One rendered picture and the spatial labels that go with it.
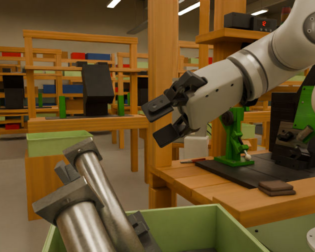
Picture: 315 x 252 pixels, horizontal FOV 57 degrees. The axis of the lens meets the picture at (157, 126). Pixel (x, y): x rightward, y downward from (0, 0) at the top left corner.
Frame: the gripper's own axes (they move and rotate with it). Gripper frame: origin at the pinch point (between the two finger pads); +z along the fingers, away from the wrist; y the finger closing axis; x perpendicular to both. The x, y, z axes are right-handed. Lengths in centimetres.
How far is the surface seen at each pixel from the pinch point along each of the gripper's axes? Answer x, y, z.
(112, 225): 12.8, 7.6, 11.3
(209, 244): 15.3, -42.0, 0.7
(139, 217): 3.3, -28.6, 12.2
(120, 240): 14.5, 6.5, 11.3
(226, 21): -70, -67, -65
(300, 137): -7, -87, -61
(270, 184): 7, -63, -29
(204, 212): 8.7, -36.4, -2.4
